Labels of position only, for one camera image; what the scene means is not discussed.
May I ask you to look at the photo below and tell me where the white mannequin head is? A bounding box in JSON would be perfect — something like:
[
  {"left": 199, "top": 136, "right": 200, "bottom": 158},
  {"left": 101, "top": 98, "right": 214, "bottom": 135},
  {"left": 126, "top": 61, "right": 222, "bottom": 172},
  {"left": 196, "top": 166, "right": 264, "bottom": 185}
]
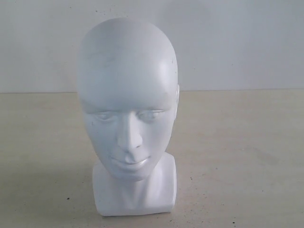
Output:
[{"left": 77, "top": 18, "right": 180, "bottom": 216}]

